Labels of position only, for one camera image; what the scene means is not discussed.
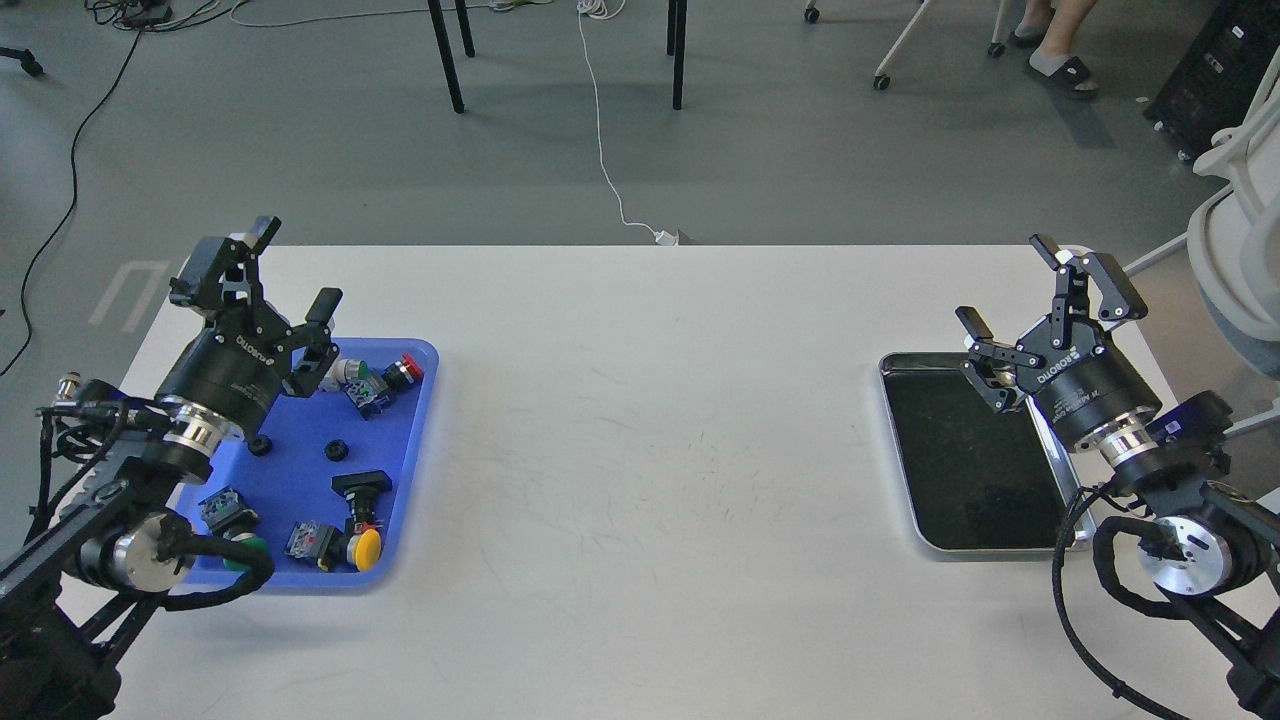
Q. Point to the black equipment case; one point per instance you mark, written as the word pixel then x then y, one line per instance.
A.
pixel 1213 85

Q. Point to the white office chair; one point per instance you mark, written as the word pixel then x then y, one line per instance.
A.
pixel 1231 242

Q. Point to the silver metal tray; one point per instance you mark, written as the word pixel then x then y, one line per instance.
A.
pixel 980 485

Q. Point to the red push button switch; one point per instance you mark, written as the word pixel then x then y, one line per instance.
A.
pixel 403 373

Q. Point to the person foot in sandal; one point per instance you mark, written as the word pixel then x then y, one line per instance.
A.
pixel 1067 74

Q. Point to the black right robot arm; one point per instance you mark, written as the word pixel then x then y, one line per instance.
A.
pixel 1180 536

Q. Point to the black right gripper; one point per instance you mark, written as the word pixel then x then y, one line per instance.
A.
pixel 1087 382

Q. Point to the green push button switch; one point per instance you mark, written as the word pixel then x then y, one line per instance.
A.
pixel 227 515

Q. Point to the blue plastic tray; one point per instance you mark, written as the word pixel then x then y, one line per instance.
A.
pixel 294 482

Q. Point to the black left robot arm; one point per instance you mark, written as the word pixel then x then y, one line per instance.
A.
pixel 105 552

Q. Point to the black square button switch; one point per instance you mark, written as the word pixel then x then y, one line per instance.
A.
pixel 361 490

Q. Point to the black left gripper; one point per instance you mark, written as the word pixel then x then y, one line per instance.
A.
pixel 247 355

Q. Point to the green white switch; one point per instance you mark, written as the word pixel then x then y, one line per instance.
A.
pixel 341 373

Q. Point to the yellow push button switch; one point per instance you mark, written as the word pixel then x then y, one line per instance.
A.
pixel 325 546

